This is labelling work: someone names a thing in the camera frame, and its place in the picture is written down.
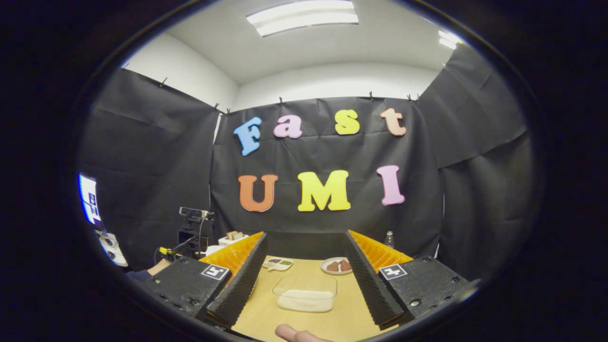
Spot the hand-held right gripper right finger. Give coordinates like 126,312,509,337
342,230,472,331

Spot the white rice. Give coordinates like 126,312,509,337
278,290,333,312

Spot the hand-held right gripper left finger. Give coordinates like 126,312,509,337
142,231,269,329

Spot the long ceiling light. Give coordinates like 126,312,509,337
246,0,359,38

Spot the computer monitor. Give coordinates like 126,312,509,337
78,173,103,226

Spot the black backdrop cloth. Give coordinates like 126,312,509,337
78,43,542,281

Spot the white round plate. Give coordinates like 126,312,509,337
321,257,353,276

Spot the small ceiling light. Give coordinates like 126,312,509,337
438,30,459,50

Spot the white device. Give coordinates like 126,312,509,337
97,230,129,267

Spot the white divided grain dish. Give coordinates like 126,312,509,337
262,257,294,271

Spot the white toaster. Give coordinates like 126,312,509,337
218,231,249,246

